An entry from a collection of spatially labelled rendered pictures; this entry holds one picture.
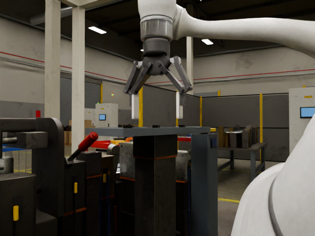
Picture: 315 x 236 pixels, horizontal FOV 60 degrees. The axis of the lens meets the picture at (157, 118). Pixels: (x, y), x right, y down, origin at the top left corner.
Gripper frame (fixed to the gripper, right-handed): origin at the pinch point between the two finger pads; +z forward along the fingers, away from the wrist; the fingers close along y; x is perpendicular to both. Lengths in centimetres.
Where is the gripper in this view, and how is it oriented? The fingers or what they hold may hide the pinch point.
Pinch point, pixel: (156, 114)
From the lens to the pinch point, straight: 75.5
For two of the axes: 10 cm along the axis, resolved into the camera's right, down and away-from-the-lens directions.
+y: -9.0, 0.1, 4.4
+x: -4.4, -0.2, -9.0
